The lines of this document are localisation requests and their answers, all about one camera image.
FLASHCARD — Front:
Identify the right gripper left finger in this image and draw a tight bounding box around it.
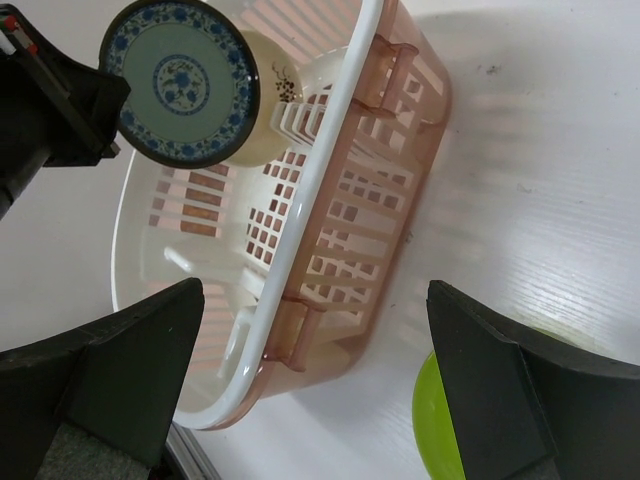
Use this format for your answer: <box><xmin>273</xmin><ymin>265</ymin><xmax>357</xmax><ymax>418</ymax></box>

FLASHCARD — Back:
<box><xmin>1</xmin><ymin>278</ymin><xmax>204</xmax><ymax>479</ymax></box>

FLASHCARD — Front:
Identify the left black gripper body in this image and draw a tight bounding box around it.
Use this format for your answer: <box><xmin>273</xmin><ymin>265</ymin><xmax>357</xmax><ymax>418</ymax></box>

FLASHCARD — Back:
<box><xmin>1</xmin><ymin>4</ymin><xmax>130</xmax><ymax>215</ymax></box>

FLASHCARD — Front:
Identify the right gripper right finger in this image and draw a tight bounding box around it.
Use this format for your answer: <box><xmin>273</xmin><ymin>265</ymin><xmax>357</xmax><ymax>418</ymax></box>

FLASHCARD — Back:
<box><xmin>426</xmin><ymin>280</ymin><xmax>639</xmax><ymax>479</ymax></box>

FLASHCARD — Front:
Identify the lime green plate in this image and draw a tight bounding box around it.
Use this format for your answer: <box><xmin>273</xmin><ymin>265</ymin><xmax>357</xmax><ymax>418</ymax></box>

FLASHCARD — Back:
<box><xmin>412</xmin><ymin>321</ymin><xmax>560</xmax><ymax>479</ymax></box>

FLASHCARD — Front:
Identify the blue patterned plate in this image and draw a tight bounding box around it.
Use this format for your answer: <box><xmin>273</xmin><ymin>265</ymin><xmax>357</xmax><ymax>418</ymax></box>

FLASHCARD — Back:
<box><xmin>99</xmin><ymin>1</ymin><xmax>261</xmax><ymax>169</ymax></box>

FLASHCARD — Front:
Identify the cream floral plate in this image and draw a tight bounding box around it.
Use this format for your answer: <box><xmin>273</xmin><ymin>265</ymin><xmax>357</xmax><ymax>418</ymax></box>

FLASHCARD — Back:
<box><xmin>226</xmin><ymin>30</ymin><xmax>303</xmax><ymax>168</ymax></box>

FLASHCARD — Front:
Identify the white pink dish rack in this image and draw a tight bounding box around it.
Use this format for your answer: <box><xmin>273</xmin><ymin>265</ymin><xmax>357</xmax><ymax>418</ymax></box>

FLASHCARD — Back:
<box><xmin>111</xmin><ymin>1</ymin><xmax>452</xmax><ymax>430</ymax></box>

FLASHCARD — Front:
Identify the aluminium front rail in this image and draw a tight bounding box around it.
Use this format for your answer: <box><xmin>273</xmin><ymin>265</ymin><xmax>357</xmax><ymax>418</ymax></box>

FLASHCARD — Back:
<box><xmin>148</xmin><ymin>424</ymin><xmax>221</xmax><ymax>480</ymax></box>

